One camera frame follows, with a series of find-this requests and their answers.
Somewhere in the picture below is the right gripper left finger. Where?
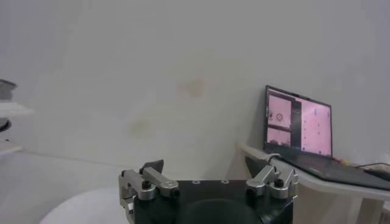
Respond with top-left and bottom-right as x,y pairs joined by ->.
118,159 -> 180,224

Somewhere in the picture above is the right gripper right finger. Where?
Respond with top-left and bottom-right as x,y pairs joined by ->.
244,155 -> 300,200

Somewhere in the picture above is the perforated steel steamer basket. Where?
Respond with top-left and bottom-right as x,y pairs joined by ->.
0,78 -> 35,118

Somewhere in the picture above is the white side table with laptop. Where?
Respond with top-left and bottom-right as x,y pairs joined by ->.
239,143 -> 390,224

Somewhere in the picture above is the open grey laptop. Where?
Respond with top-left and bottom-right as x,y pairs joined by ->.
263,85 -> 390,191

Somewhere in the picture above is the white round plate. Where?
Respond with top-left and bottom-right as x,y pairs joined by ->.
38,186 -> 135,224

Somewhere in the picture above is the white electric cooker base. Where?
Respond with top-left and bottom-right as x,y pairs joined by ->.
0,117 -> 24,156

